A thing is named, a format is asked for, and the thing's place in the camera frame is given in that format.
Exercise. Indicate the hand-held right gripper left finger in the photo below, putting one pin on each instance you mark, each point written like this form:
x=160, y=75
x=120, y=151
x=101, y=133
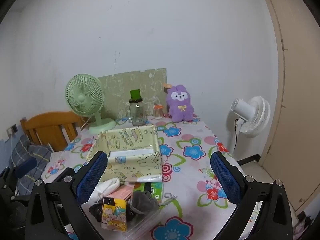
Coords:
x=92, y=176

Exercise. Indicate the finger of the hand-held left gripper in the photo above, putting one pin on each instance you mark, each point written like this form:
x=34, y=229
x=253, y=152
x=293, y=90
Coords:
x=25, y=166
x=62, y=173

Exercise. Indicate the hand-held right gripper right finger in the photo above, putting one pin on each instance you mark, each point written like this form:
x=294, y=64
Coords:
x=225, y=177

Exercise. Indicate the white cloth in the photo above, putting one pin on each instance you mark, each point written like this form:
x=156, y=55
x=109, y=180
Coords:
x=107, y=186

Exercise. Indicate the black sock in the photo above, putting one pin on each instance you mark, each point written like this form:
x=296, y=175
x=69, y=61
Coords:
x=96, y=210

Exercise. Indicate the pink cloth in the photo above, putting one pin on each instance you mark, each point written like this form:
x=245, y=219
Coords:
x=122, y=192

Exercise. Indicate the yellow cartoon pouch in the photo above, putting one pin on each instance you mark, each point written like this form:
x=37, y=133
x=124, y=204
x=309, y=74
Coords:
x=115, y=215

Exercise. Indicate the yellow cartoon print storage box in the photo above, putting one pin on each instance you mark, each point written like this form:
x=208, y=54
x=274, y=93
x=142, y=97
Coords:
x=130, y=140

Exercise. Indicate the grey sock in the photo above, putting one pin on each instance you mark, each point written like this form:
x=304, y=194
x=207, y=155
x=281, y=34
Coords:
x=141, y=201

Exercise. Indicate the green tissue pack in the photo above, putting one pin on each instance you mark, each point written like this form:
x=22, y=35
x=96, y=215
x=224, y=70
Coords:
x=156, y=190

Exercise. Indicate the grey plaid blanket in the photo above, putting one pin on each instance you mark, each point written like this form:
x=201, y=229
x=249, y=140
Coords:
x=37, y=152

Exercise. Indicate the wooden chair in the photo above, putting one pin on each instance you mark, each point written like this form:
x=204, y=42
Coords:
x=47, y=122

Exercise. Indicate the white standing fan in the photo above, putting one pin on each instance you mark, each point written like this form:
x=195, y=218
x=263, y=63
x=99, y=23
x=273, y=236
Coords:
x=257, y=117

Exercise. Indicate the clear plastic bag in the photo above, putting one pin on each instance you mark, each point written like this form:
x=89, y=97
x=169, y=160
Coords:
x=150, y=225

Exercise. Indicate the glass jar with green lid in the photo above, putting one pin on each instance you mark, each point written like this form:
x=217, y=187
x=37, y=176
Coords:
x=137, y=115

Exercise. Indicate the green desk fan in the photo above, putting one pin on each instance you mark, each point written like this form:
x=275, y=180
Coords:
x=82, y=97

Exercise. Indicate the purple plush toy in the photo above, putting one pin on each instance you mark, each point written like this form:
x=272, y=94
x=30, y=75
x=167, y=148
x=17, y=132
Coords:
x=180, y=110

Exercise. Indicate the small jar with orange lid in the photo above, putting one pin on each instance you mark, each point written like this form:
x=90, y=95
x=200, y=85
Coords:
x=158, y=112

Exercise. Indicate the green patterned board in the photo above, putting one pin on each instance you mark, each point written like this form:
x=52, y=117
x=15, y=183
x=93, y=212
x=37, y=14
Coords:
x=125, y=82

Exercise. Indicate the beige door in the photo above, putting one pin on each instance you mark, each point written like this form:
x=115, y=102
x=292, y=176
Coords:
x=300, y=105

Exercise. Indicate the wall socket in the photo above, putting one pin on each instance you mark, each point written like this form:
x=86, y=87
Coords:
x=12, y=130

